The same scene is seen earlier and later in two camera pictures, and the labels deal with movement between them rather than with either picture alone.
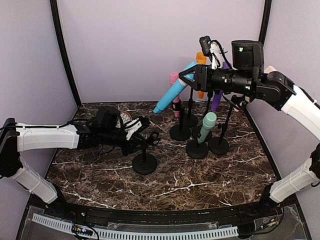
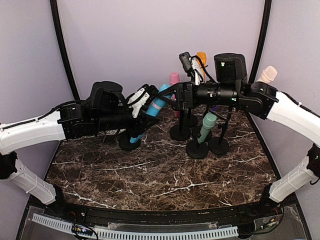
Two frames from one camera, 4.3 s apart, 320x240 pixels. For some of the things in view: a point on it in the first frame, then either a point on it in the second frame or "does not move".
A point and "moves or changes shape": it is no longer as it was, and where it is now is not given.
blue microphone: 190,76 → 156,107
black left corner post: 60,36 does not move
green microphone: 209,122 does not move
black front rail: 108,217 does not move
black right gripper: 203,80 → 179,89
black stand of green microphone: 195,150 does not move
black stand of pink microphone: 180,132 does not move
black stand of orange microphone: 190,120 does not move
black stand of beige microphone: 221,146 does not move
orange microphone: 201,58 does not move
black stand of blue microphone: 145,164 moves or changes shape
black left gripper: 135,142 → 141,125
